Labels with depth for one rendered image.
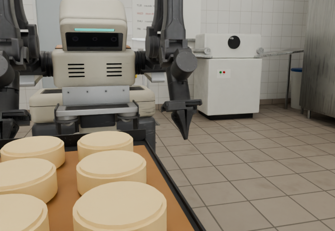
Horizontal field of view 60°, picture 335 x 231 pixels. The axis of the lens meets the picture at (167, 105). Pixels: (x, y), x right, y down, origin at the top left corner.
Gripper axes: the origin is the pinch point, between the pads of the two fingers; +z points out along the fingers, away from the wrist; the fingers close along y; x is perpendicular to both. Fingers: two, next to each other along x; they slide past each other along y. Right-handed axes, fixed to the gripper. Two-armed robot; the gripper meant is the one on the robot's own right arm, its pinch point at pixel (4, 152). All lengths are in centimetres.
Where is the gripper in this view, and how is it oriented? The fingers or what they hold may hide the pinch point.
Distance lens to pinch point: 76.9
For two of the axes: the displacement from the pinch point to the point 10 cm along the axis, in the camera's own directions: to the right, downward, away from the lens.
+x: -2.3, 2.6, 9.4
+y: 9.7, -0.4, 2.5
